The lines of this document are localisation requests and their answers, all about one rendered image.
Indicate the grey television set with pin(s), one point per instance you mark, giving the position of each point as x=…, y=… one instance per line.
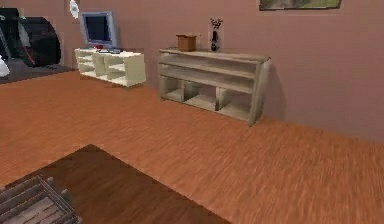
x=98, y=29

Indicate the grey wooden shelf unit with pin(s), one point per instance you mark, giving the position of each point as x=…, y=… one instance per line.
x=213, y=70

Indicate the black vase with twigs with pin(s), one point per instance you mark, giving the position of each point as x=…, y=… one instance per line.
x=215, y=37

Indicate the brown wooden box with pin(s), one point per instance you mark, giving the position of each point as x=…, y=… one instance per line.
x=186, y=42

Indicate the white round wall ornament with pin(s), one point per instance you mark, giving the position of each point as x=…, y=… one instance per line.
x=74, y=8

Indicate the black rounded armchair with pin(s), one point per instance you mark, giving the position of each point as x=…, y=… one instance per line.
x=38, y=41

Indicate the white rounded object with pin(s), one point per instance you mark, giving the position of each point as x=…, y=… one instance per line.
x=2, y=68

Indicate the dark brown wooden table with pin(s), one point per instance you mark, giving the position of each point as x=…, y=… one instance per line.
x=113, y=190

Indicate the white low shelf unit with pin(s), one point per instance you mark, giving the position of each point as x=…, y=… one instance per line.
x=128, y=68

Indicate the framed green wall picture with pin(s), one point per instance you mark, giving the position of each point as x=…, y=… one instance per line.
x=300, y=4

